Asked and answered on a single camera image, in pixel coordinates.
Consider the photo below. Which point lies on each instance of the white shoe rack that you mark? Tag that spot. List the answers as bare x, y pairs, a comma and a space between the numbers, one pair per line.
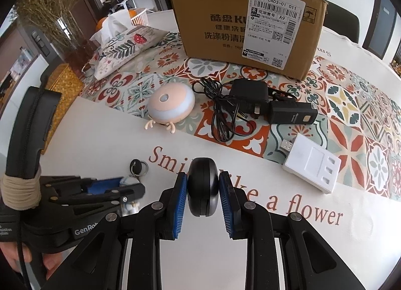
117, 5

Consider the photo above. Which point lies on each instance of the black power adapter with cable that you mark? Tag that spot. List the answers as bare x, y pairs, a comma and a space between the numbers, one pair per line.
233, 103

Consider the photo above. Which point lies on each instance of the patterned tile table runner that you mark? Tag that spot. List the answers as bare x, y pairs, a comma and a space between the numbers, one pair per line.
348, 102

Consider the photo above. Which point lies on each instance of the white fruit basket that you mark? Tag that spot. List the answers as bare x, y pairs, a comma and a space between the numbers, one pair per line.
141, 17

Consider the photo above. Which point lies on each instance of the glass vase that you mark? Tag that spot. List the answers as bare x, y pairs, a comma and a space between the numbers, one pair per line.
75, 48

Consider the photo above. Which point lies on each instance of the pink round night light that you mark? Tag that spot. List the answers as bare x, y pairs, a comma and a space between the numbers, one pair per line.
170, 104

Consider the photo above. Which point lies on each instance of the floral fabric tissue cover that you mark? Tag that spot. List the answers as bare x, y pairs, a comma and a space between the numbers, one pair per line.
119, 41

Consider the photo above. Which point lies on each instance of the brown cardboard box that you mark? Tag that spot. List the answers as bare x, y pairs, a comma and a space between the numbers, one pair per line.
276, 35

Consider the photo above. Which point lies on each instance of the astronaut figurine keychain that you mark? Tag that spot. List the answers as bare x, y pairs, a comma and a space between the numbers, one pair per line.
137, 168

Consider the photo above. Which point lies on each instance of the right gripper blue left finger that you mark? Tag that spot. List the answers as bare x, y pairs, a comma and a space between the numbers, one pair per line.
124, 252

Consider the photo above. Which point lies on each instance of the orange fruit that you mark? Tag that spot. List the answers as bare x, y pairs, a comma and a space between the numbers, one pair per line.
132, 13
100, 24

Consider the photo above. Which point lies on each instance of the black bike flashlight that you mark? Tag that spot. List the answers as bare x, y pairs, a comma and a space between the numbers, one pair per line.
283, 108

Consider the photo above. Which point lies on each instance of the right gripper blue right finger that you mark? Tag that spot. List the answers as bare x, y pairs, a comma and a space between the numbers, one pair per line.
309, 262

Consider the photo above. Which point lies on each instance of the dark grey dining chair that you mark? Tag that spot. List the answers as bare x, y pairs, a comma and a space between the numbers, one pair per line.
342, 22

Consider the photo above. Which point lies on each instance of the black round mouse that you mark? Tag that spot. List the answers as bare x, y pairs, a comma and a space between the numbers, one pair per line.
203, 187

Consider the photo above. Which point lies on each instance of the dried pink flowers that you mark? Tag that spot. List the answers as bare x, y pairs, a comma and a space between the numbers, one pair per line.
47, 5

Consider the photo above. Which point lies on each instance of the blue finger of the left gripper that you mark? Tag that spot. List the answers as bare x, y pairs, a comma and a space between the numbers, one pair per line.
74, 185
116, 197

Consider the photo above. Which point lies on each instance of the white USB charger hub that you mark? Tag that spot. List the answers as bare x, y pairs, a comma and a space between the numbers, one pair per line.
311, 162

